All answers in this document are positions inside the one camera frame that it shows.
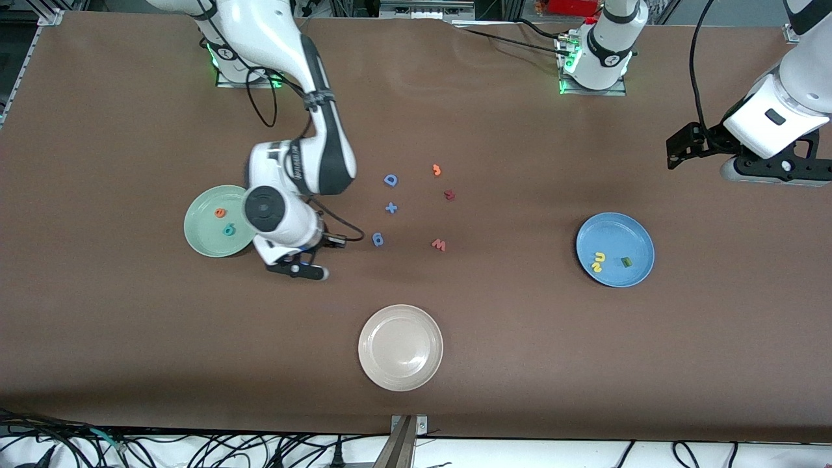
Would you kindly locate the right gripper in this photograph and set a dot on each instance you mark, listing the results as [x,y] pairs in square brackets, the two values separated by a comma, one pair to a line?
[321,238]

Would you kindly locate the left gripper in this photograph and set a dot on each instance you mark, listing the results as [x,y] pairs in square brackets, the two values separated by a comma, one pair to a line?
[711,138]

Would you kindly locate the blue foam letter g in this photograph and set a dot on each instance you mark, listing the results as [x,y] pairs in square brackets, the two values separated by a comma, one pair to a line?
[375,236]

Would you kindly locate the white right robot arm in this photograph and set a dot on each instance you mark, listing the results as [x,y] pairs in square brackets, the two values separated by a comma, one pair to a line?
[273,32]

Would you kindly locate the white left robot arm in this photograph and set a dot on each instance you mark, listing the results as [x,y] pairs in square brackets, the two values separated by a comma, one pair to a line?
[608,45]

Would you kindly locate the blue foam letter D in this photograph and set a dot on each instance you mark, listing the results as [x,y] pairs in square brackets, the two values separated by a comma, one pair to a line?
[386,179]

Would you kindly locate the pink foam letter w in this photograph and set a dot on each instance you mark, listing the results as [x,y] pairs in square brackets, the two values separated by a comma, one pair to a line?
[440,247]

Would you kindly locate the beige plate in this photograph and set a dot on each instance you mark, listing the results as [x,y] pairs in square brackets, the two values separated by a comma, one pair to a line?
[400,348]

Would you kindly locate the blue plate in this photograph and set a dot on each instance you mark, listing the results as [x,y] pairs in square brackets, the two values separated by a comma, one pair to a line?
[615,240]

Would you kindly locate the mint green plate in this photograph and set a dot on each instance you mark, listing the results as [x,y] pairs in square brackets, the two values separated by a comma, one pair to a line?
[208,227]

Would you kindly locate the aluminium corner profile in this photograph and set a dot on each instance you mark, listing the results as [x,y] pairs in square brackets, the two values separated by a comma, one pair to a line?
[51,17]
[792,34]

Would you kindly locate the red box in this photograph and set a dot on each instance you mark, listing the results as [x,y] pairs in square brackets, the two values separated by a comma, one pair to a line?
[572,6]

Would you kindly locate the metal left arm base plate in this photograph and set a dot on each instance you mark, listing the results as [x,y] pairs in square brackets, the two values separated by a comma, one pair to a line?
[591,92]

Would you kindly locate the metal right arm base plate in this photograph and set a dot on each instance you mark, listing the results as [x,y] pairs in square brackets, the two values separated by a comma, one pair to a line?
[227,82]

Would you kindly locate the small metal bracket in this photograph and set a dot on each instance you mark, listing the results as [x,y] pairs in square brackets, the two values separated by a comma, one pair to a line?
[422,426]

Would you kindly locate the aluminium post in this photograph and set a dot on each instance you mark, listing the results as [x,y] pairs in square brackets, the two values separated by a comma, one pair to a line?
[400,448]

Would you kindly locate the aluminium frame profile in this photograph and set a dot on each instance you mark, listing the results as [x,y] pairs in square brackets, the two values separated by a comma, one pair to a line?
[422,12]

